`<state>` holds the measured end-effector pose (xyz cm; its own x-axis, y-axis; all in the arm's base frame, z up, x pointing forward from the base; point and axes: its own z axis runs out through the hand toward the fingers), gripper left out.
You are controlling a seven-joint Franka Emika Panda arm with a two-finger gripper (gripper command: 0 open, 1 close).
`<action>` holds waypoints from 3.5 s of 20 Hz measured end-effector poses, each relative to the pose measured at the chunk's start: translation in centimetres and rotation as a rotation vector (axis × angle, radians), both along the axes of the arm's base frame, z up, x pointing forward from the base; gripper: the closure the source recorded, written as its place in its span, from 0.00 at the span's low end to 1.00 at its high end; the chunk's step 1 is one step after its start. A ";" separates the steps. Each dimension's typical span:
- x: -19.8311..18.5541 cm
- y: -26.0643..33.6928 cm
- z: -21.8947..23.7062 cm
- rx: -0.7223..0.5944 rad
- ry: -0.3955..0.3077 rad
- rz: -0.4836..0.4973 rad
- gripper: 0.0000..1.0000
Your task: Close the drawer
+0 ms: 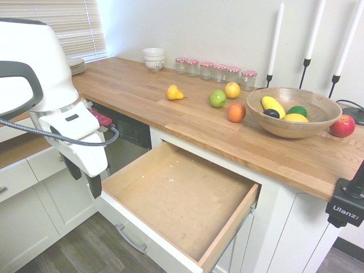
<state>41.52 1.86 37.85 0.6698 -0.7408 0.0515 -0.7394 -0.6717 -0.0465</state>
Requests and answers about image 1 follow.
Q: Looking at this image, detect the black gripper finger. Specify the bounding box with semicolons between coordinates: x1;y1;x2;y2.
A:
63;155;83;181
86;172;103;200

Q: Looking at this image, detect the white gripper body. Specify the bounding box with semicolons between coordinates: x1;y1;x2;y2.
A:
44;124;109;178

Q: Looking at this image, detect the white drawer with wooden inside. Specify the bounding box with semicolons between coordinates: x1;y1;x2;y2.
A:
100;141;262;273

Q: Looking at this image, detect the stainless steel dishwasher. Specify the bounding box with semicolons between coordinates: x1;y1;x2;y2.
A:
90;101;153;177

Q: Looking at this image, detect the stack of white plates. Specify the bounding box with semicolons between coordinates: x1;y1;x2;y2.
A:
67;57;87;76

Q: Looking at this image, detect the yellow pear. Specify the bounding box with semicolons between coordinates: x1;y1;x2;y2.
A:
166;84;185;101

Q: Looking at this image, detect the white bowl with black print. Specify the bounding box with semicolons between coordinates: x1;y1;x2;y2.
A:
144;60;166;72

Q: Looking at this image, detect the white window blind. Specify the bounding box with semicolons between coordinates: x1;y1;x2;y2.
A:
0;0;109;62

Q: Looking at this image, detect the glass jar red checkered lid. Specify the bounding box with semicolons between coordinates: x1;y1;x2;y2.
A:
241;70;258;92
175;57;188;76
200;61;214;81
225;65;241;86
186;59;200;78
212;64;228;84

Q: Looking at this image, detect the green apple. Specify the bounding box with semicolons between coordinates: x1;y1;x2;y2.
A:
208;89;228;109

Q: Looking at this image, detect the orange red peach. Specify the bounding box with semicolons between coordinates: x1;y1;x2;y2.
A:
226;102;247;123

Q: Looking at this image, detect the yellow apple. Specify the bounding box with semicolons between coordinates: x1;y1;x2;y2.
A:
224;81;241;100

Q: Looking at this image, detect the black avocado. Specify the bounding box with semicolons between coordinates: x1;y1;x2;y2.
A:
262;108;281;119

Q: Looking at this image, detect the yellow banana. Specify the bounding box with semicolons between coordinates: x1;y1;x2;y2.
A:
260;96;287;120

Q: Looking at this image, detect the large wooden bowl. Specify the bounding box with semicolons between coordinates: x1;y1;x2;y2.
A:
246;87;343;139

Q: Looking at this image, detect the yellow lemon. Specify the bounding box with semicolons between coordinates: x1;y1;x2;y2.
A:
283;113;309;123

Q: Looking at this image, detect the green lime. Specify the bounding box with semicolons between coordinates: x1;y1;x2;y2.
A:
286;105;308;118

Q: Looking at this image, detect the tall white candle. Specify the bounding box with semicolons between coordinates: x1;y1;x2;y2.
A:
305;0;327;61
334;0;364;77
268;2;286;76

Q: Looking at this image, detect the black Ulanzi clamp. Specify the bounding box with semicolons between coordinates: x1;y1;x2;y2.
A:
325;177;364;229

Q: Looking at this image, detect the red apple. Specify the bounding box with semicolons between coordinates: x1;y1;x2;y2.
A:
329;114;357;139

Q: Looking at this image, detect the black round stand base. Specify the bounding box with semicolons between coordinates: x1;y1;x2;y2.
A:
341;106;364;127

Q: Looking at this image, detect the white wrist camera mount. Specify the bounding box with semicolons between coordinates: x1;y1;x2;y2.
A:
38;101;101;138

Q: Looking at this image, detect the white cabinet with bar handles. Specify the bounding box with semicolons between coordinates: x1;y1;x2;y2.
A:
0;116;106;260

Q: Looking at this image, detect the black camera stand pole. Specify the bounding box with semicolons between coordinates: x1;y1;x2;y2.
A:
342;159;364;200

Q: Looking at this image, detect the thin black cable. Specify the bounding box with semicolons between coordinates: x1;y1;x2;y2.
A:
335;99;364;110

